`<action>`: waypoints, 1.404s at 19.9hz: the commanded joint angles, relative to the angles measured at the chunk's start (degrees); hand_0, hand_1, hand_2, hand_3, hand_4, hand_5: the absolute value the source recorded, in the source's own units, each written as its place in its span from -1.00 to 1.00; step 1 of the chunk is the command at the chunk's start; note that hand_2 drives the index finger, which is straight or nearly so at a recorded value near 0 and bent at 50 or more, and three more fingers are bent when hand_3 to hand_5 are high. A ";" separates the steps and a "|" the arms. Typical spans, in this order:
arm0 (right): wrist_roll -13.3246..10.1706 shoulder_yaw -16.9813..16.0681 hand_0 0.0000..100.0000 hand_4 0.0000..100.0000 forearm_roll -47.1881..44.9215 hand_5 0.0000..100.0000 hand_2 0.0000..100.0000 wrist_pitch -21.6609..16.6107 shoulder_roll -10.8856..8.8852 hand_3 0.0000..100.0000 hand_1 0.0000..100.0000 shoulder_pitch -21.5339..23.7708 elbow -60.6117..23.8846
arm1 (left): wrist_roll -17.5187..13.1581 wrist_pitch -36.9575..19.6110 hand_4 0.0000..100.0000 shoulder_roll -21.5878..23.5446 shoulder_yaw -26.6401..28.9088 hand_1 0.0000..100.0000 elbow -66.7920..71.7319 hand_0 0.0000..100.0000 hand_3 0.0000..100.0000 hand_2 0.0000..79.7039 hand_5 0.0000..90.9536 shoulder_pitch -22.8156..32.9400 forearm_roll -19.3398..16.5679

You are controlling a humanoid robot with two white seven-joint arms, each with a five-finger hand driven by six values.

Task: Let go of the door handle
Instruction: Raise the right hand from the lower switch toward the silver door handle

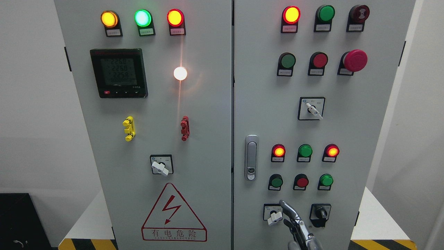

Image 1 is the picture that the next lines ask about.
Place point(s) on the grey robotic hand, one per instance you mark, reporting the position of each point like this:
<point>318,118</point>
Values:
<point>302,239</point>

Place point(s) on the silver door handle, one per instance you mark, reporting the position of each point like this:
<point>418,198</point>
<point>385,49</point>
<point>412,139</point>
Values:
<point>251,142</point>

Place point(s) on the grey right cabinet door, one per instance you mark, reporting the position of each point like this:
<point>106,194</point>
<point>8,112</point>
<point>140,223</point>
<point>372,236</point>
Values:
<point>267,105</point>

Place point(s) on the grey cabinet door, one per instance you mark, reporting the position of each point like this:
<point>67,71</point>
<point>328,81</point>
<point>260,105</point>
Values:
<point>202,163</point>
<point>267,105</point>

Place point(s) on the grey left cabinet door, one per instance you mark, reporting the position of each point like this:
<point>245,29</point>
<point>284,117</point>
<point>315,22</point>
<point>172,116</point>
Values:
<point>202,163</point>

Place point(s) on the red indicator light left door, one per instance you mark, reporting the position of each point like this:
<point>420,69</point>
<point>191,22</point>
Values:
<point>176,22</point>

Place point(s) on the red push button lower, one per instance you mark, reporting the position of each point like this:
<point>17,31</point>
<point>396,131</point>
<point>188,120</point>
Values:
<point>301,182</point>

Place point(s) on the red push button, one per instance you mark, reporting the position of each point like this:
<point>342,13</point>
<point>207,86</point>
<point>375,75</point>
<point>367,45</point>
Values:
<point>301,182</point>
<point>317,64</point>

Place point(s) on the green push button lower right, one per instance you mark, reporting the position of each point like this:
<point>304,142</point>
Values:
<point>325,182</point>

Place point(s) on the white platform with hazard stripes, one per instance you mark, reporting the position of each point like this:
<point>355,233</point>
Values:
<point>375,229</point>

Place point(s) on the green light lower middle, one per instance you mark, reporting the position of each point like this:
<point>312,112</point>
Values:
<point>305,152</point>

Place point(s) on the red lit light lower left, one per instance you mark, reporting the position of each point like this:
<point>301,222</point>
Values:
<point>278,153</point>

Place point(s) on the red lit light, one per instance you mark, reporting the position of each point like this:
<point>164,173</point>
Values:
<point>290,18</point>
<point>278,153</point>
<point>330,154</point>

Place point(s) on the red lit light lower right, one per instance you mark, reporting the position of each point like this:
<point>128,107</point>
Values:
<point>330,154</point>

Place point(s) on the red electric hazard sign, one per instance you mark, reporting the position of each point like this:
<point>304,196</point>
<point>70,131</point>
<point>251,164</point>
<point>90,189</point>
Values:
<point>172,219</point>

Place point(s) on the green push button upper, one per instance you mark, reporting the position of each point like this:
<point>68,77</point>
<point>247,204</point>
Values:
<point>286,64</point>

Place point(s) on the red push button upper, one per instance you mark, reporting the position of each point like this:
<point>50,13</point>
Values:
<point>317,64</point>

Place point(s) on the red emergency stop button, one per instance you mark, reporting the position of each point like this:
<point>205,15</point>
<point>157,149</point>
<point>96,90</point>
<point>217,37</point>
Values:
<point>352,61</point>

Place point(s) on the white lit indicator light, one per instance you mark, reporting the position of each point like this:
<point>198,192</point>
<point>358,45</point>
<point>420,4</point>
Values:
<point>180,73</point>

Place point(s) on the red lit light top right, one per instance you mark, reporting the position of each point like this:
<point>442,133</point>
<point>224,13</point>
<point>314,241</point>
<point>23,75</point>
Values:
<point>290,18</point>

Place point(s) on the green light top right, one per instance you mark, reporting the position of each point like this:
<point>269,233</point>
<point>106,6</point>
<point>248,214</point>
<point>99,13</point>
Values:
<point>323,18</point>

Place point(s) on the dark red buzzer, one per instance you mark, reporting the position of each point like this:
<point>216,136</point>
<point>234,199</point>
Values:
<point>357,17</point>

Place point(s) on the black digital power meter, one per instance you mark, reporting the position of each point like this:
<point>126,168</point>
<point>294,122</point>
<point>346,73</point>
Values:
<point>119,73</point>

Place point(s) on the green lit indicator light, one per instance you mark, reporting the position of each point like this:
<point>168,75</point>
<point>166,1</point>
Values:
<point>144,22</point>

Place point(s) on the black box bottom left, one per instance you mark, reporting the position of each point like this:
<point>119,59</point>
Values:
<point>20,226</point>

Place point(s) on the yellow indicator light top left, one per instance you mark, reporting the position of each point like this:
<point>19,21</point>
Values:
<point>111,23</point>

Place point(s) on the black selector switch knob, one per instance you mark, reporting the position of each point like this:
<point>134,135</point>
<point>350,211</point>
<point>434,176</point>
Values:
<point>319,214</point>

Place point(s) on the white lower rotary switch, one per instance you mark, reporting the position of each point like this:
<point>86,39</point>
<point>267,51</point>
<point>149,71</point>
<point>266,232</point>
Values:
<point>272,213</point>

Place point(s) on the upper right rotary switch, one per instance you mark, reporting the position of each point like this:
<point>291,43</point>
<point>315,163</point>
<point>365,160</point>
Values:
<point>311,108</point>

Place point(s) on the left door rotary switch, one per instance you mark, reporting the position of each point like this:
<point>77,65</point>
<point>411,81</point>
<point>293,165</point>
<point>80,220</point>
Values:
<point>162,164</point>

